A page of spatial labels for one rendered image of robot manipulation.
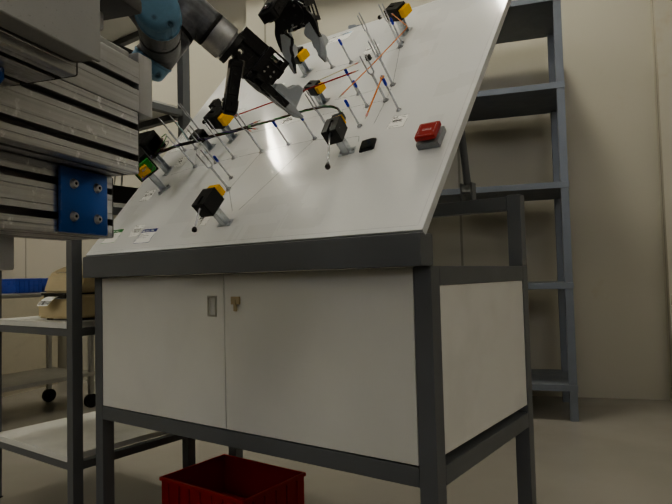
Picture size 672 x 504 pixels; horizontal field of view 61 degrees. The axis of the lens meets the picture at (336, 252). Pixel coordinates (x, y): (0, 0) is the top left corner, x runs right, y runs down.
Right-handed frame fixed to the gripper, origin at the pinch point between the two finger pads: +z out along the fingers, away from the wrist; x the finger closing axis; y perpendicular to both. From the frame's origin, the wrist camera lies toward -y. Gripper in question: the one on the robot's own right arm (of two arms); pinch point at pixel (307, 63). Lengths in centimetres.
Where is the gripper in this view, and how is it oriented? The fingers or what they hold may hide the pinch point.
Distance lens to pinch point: 142.4
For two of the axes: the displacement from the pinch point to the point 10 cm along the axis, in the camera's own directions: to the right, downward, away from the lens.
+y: 4.0, -3.9, 8.3
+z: 3.3, 9.1, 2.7
